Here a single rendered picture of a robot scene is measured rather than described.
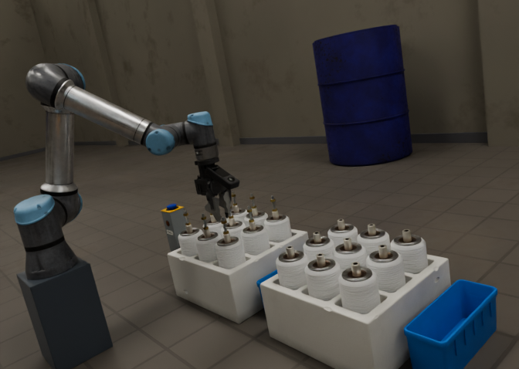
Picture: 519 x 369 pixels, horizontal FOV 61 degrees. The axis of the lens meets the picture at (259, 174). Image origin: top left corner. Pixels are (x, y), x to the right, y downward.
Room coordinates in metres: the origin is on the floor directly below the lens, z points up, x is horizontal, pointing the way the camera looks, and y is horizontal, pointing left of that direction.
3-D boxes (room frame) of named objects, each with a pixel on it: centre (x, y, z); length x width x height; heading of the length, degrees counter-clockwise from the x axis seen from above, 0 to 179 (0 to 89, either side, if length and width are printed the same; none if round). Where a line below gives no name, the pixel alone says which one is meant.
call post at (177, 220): (1.77, 0.38, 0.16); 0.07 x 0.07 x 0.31; 41
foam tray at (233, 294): (1.60, 0.13, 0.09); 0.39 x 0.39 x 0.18; 41
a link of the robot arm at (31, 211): (1.35, 0.71, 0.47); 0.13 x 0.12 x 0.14; 176
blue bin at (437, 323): (1.01, -0.42, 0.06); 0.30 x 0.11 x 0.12; 129
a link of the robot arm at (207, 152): (1.44, 0.16, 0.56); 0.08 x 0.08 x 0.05
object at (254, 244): (1.51, 0.06, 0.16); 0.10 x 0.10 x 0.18
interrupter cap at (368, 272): (1.02, -0.20, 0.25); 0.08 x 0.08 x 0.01
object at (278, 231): (1.58, -0.03, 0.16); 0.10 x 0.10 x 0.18
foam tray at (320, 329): (1.19, -0.21, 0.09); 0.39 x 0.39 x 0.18; 39
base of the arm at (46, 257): (1.34, 0.71, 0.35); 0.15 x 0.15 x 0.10
